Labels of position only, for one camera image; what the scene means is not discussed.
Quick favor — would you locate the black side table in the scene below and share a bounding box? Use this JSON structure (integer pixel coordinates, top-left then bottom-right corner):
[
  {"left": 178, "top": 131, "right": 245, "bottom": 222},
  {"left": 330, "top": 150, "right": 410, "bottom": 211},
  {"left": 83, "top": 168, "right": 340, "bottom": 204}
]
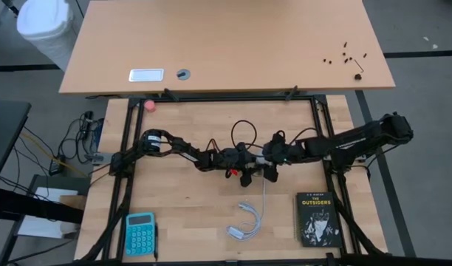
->
[{"left": 0, "top": 100, "right": 32, "bottom": 189}]

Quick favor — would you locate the black floor cable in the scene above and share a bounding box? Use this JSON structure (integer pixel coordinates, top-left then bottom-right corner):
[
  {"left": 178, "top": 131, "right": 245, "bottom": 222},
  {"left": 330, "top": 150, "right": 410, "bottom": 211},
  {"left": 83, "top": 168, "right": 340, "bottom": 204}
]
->
[{"left": 11, "top": 109, "right": 112, "bottom": 193}]

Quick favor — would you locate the grey floor stand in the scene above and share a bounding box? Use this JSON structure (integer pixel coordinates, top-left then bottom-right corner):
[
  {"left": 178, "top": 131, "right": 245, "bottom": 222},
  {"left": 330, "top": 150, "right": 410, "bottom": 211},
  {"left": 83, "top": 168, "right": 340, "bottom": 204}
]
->
[{"left": 0, "top": 173, "right": 92, "bottom": 265}]

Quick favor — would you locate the black paperback book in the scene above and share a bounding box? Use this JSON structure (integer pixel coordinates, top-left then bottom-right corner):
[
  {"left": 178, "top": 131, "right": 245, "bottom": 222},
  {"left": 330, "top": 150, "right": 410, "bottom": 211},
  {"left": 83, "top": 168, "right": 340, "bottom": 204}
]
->
[{"left": 294, "top": 191, "right": 344, "bottom": 249}]

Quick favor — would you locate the black power adapter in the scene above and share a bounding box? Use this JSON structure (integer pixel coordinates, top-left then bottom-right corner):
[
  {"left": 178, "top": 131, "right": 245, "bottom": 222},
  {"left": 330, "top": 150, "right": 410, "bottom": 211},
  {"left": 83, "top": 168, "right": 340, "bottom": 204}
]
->
[{"left": 48, "top": 154, "right": 66, "bottom": 177}]

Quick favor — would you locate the black rod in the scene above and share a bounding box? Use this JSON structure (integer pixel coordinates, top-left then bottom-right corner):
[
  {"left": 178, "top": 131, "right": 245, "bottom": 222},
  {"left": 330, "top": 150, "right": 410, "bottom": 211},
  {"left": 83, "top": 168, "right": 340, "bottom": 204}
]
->
[{"left": 0, "top": 0, "right": 20, "bottom": 16}]

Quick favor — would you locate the white lamp power cord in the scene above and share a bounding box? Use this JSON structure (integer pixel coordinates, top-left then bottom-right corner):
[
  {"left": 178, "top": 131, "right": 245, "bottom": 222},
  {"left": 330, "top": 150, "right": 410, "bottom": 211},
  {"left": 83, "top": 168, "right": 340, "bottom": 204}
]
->
[{"left": 225, "top": 174, "right": 267, "bottom": 243}]

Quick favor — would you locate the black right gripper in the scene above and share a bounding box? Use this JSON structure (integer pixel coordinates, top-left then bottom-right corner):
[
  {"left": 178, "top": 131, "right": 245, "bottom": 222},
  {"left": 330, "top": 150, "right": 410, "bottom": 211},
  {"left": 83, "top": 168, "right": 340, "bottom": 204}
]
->
[{"left": 263, "top": 130, "right": 308, "bottom": 183}]

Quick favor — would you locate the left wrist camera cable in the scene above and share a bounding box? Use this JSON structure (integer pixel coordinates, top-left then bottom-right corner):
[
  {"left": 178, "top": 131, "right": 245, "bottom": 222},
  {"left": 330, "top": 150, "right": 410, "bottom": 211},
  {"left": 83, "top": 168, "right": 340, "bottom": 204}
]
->
[{"left": 231, "top": 119, "right": 258, "bottom": 149}]

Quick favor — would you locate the white trash bin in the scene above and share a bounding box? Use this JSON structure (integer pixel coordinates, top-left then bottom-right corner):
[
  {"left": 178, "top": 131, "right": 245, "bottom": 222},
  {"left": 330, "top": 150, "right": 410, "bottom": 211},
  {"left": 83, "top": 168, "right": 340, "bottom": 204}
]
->
[{"left": 16, "top": 0, "right": 80, "bottom": 72}]

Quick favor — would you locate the white inline cord switch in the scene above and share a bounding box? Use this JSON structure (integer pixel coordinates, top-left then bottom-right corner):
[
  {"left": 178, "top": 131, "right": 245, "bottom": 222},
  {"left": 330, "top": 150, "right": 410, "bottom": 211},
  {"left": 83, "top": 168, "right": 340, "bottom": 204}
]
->
[{"left": 227, "top": 227, "right": 246, "bottom": 242}]

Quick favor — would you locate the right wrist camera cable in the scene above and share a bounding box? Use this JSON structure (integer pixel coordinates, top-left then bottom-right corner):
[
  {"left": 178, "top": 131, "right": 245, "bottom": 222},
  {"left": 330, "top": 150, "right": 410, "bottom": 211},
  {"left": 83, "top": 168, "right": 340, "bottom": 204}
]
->
[{"left": 290, "top": 127, "right": 319, "bottom": 146}]

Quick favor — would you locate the yellow floor cable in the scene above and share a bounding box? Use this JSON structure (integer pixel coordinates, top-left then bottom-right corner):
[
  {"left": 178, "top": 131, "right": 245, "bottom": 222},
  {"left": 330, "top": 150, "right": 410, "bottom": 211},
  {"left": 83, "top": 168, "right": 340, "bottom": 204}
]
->
[{"left": 19, "top": 132, "right": 89, "bottom": 178}]

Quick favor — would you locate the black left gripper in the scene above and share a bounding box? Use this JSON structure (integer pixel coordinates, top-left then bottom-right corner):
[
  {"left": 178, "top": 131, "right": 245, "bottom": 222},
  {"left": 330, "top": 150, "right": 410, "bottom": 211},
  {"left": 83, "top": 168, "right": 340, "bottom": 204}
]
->
[{"left": 210, "top": 141, "right": 258, "bottom": 188}]

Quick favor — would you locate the small wooden board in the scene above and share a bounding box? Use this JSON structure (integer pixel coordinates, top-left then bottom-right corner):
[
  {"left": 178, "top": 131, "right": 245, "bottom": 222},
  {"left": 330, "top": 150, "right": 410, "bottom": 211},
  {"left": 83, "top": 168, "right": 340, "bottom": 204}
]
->
[{"left": 58, "top": 194, "right": 87, "bottom": 211}]

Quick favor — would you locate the black aluminium frame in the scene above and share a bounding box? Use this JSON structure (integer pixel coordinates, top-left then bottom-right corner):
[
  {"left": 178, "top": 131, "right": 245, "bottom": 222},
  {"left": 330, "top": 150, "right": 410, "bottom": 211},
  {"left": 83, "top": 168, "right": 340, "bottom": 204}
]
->
[{"left": 76, "top": 94, "right": 393, "bottom": 266}]

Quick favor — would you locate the white sheet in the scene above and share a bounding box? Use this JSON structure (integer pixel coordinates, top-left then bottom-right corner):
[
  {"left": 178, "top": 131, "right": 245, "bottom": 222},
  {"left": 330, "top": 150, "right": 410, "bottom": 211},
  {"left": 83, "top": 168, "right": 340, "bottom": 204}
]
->
[{"left": 17, "top": 186, "right": 80, "bottom": 240}]

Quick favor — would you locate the beige wooden desk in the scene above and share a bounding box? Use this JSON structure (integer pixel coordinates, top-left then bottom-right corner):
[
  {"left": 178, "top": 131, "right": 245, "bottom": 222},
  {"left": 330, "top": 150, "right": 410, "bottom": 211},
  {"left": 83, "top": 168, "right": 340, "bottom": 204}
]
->
[{"left": 58, "top": 0, "right": 396, "bottom": 96}]

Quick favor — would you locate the teal calculator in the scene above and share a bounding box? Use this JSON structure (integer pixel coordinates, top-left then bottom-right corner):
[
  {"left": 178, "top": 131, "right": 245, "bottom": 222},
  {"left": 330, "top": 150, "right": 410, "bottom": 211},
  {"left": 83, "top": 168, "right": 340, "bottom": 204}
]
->
[{"left": 124, "top": 211, "right": 157, "bottom": 257}]

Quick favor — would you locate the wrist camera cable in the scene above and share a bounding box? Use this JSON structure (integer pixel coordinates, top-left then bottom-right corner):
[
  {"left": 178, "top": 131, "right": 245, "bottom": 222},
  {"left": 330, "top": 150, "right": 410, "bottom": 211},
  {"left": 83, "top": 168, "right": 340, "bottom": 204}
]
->
[
  {"left": 290, "top": 127, "right": 319, "bottom": 146},
  {"left": 231, "top": 119, "right": 258, "bottom": 149}
]

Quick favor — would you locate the black metal beam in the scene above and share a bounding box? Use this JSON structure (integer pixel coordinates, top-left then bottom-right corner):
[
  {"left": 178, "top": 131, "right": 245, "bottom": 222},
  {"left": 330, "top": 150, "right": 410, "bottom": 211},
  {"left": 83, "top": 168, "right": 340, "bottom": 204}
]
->
[{"left": 0, "top": 186, "right": 85, "bottom": 225}]

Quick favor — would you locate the black clamp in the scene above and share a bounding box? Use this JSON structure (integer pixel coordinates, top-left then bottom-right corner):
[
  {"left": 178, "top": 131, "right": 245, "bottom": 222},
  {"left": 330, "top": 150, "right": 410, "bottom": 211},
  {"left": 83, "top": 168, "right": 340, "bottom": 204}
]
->
[
  {"left": 162, "top": 87, "right": 179, "bottom": 103},
  {"left": 284, "top": 84, "right": 299, "bottom": 102}
]

